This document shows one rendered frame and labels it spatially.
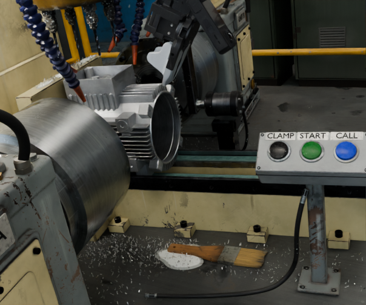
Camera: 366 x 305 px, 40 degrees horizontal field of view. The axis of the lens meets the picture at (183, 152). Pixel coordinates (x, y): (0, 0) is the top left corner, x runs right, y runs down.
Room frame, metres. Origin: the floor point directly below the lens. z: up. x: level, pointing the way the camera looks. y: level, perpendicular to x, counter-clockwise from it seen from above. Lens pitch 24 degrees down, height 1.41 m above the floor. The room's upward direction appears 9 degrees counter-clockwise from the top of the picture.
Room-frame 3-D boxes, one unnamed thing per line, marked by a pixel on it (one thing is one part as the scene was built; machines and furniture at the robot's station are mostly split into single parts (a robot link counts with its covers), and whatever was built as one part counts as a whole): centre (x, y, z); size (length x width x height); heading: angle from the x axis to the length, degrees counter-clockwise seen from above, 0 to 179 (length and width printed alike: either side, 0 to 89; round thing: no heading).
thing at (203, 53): (1.38, 0.00, 1.04); 0.41 x 0.25 x 0.25; 157
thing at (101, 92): (1.09, 0.15, 1.11); 0.12 x 0.11 x 0.07; 65
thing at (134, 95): (1.07, 0.12, 1.01); 0.20 x 0.19 x 0.19; 65
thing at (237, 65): (1.62, -0.11, 0.99); 0.35 x 0.31 x 0.37; 157
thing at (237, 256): (0.84, -0.03, 0.80); 0.21 x 0.05 x 0.01; 63
